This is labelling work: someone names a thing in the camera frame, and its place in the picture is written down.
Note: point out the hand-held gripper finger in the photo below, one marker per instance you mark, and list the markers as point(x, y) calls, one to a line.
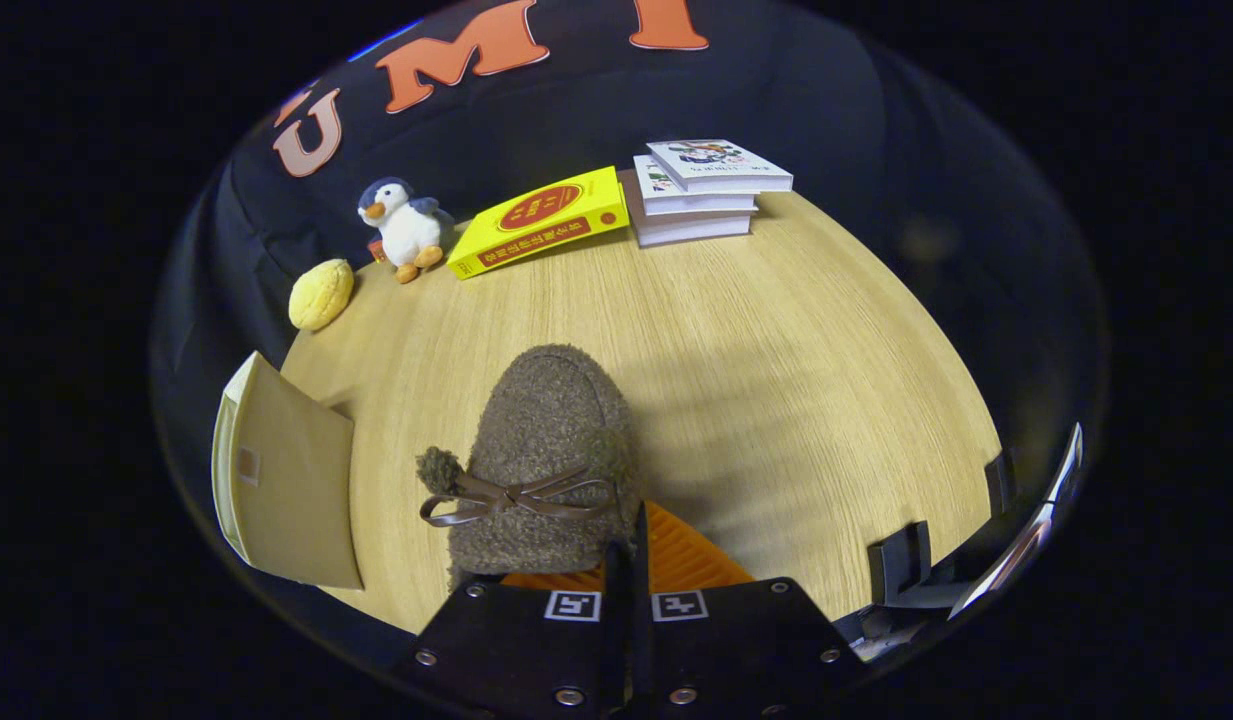
point(617, 620)
point(641, 620)

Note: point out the brown fuzzy shoe with bow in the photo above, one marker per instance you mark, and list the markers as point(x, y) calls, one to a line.
point(556, 420)

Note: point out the cream fabric storage box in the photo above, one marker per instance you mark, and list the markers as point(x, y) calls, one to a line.
point(296, 480)

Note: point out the white illustrated book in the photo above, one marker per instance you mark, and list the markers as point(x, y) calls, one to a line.
point(716, 165)
point(691, 230)
point(696, 204)

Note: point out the yellow book with red circle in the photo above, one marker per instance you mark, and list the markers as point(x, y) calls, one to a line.
point(536, 220)

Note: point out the yellow bun plush toy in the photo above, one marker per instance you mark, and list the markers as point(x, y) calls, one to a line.
point(321, 295)

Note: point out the penguin plush toy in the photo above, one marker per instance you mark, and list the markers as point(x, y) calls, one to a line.
point(408, 230)

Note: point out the black backdrop cloth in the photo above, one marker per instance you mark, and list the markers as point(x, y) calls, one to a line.
point(826, 100)

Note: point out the black plastic bracket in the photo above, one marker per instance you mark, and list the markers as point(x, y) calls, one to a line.
point(1001, 482)
point(901, 575)

